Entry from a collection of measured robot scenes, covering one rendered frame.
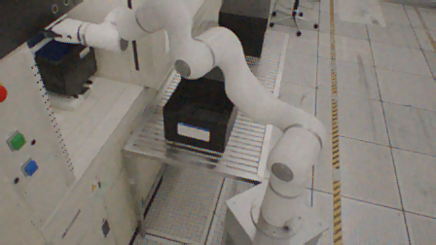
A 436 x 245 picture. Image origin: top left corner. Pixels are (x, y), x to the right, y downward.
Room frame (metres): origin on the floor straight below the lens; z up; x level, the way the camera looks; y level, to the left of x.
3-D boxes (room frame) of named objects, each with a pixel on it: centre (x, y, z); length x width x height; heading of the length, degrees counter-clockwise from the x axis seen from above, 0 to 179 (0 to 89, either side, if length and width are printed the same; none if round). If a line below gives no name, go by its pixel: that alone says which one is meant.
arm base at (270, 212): (0.68, -0.23, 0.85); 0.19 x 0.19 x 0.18
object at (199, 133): (1.10, 0.09, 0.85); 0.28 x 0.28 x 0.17; 79
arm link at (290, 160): (0.65, -0.21, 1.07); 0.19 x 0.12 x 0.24; 151
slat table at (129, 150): (1.51, 0.01, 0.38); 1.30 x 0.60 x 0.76; 171
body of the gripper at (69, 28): (1.08, 0.59, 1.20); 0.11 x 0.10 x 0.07; 78
